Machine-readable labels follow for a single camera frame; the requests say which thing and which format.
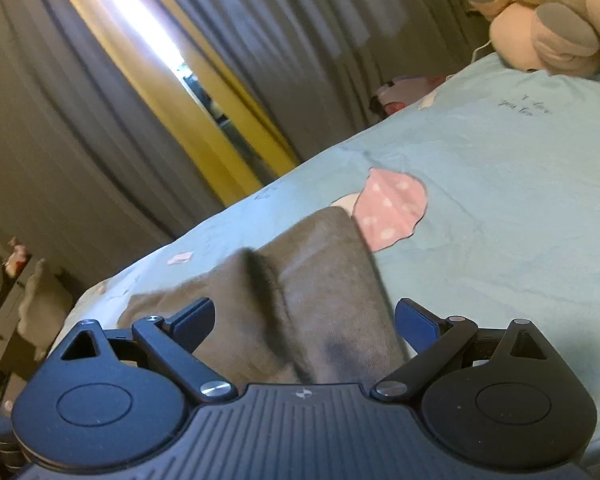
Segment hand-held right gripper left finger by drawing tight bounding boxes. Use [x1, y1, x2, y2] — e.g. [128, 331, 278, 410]
[50, 297, 234, 401]

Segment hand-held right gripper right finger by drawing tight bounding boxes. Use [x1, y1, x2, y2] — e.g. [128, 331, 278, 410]
[370, 297, 557, 401]

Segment grey pants with white drawstring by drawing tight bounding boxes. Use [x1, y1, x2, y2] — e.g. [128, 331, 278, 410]
[115, 205, 411, 386]

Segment pale cloth-covered chair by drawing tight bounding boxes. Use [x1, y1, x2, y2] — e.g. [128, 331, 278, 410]
[16, 257, 77, 362]

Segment light blue printed bed sheet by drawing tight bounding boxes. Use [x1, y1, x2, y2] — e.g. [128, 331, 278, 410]
[50, 52, 600, 480]

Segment pink ornament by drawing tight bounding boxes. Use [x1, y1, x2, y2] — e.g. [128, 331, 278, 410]
[4, 238, 32, 277]

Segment yellow curtain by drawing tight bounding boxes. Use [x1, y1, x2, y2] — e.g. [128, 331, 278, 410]
[180, 44, 302, 173]
[44, 0, 263, 207]

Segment pink clothes pile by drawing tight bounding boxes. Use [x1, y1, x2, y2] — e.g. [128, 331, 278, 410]
[370, 74, 448, 120]

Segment grey curtain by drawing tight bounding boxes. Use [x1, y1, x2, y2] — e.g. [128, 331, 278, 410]
[140, 0, 486, 173]
[0, 0, 228, 283]

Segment pink plush toy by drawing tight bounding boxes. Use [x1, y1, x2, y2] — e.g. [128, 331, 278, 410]
[467, 0, 600, 80]

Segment white cable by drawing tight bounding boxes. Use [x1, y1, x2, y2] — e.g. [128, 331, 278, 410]
[472, 39, 497, 64]

